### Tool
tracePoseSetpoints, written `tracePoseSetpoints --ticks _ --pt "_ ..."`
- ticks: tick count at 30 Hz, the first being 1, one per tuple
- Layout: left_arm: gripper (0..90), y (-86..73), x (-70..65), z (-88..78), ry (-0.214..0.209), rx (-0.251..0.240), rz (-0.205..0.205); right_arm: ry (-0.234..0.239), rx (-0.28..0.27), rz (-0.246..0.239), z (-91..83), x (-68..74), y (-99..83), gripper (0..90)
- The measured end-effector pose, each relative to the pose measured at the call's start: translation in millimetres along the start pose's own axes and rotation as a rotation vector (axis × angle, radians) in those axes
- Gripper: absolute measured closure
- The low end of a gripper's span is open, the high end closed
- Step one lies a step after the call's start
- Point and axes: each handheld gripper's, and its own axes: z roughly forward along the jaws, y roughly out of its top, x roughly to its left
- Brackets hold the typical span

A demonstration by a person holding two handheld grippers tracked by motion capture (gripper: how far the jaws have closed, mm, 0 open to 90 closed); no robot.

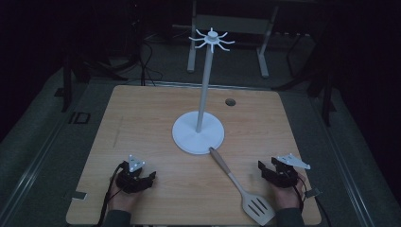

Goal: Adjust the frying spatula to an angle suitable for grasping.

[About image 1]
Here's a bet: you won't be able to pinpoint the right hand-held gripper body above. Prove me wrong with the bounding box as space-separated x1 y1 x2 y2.
264 152 312 189

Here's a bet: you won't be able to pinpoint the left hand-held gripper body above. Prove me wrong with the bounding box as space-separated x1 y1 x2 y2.
115 153 151 195

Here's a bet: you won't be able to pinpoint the person's left hand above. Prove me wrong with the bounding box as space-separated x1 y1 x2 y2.
108 180 141 213

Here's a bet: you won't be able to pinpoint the person's right hand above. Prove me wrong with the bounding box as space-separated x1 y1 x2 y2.
270 171 306 211

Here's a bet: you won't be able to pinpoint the grey tape piece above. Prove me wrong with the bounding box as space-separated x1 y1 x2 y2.
71 190 88 201
305 187 322 200

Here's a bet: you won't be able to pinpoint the white utensil hook stand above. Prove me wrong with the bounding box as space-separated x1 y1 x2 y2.
171 26 236 156

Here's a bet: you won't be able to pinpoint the black stand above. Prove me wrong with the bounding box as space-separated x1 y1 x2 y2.
271 31 338 128
54 46 130 114

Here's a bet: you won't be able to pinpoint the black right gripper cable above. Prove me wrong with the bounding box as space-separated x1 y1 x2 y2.
292 174 333 227

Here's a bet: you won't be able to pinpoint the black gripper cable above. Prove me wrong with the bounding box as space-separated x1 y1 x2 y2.
96 161 127 227
292 174 333 227

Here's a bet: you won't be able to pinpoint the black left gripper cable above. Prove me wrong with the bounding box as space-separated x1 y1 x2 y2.
96 161 127 227

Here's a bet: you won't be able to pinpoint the slotted spatula with wooden handle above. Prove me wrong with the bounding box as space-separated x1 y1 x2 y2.
208 147 276 227

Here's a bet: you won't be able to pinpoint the black floor cables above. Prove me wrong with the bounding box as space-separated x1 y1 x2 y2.
137 31 165 87

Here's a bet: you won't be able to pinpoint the white desk frame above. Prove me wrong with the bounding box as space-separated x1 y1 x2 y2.
186 0 281 79

